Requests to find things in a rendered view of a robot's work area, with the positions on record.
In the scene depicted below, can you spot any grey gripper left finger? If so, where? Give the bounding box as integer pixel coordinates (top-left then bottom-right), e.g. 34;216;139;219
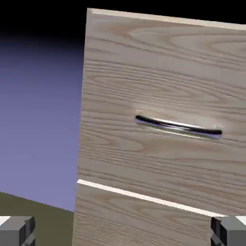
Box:
0;216;36;246

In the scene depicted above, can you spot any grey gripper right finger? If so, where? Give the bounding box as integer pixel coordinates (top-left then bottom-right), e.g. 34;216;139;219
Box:
210;215;246;246

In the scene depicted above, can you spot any light wood cabinet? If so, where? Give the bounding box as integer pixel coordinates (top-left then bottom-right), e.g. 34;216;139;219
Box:
72;7;246;246

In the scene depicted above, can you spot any curved shiny metal handle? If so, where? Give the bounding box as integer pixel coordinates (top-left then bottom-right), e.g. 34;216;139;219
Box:
135;114;223;139

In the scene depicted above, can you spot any light wood drawer front with handle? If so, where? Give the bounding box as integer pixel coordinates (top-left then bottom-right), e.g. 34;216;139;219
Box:
76;11;246;217

